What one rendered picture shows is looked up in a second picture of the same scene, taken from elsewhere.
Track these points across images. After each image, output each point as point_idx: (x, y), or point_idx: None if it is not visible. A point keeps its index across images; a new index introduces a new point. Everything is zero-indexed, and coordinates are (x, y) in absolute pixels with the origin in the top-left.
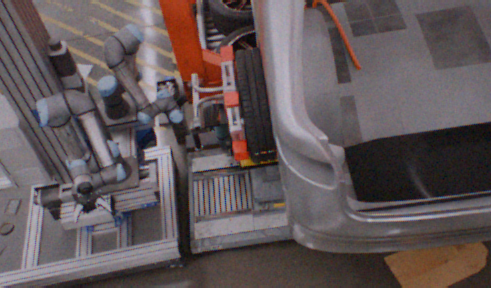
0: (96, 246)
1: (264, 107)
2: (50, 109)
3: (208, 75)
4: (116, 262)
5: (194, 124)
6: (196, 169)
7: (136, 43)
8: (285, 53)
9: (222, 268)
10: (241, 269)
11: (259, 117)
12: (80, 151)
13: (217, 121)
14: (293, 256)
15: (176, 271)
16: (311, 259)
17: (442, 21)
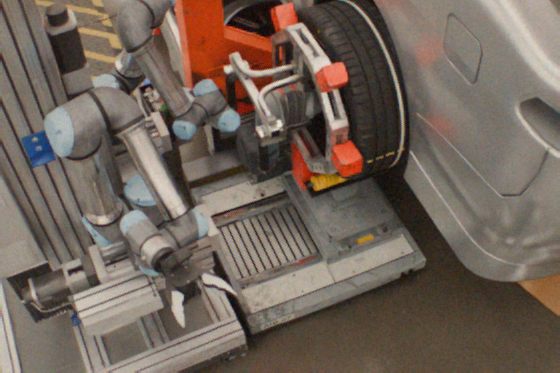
0: (113, 351)
1: (384, 83)
2: (76, 125)
3: (229, 61)
4: (156, 369)
5: (264, 129)
6: (212, 211)
7: (167, 6)
8: None
9: (304, 345)
10: (332, 340)
11: (379, 100)
12: (111, 199)
13: (305, 117)
14: (398, 305)
15: (237, 364)
16: (423, 302)
17: None
